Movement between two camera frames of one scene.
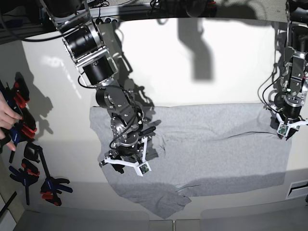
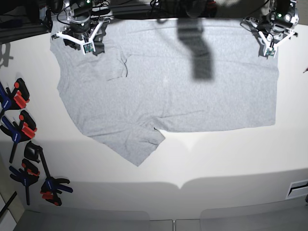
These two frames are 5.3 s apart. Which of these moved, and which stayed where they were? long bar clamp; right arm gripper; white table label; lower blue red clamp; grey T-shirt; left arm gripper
Moved: left arm gripper; right arm gripper; grey T-shirt
Stayed: lower blue red clamp; white table label; long bar clamp
